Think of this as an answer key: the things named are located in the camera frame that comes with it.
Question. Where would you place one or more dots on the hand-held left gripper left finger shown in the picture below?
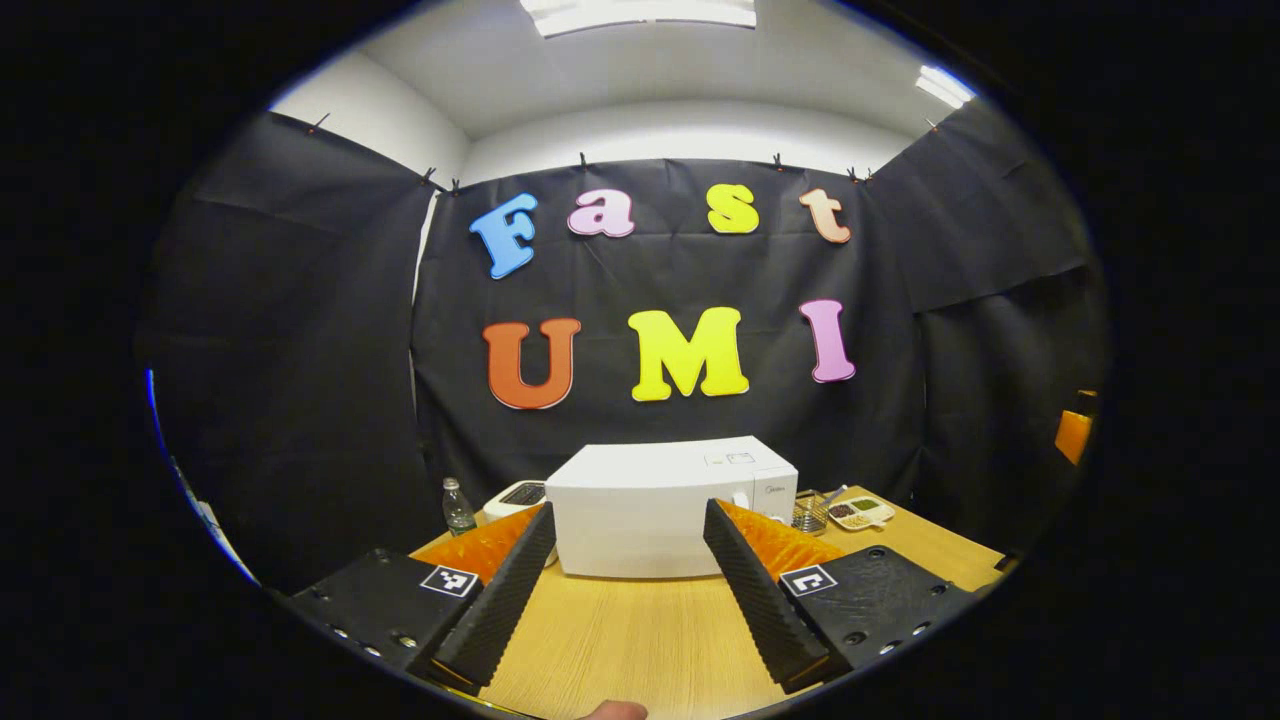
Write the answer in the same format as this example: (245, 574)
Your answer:
(500, 605)

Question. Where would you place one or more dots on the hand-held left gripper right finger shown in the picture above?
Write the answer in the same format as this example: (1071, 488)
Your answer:
(760, 600)

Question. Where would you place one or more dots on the white device with dark grille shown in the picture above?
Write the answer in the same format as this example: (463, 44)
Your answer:
(515, 500)

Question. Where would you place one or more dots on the white divided dish with beans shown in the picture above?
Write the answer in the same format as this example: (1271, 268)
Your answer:
(862, 512)

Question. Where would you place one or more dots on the white microwave oven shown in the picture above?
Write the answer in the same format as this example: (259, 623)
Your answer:
(640, 510)

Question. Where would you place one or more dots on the small ceiling light panel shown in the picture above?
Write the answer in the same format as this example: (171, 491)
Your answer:
(945, 87)

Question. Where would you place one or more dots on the black backdrop cloth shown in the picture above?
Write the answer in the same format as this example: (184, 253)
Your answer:
(300, 350)

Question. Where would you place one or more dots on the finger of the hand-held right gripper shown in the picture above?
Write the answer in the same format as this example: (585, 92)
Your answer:
(1072, 435)

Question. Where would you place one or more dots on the clear plastic water bottle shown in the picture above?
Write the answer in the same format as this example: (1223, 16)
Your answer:
(458, 512)

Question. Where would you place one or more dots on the large ceiling light panel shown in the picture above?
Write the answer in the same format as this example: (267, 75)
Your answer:
(640, 12)

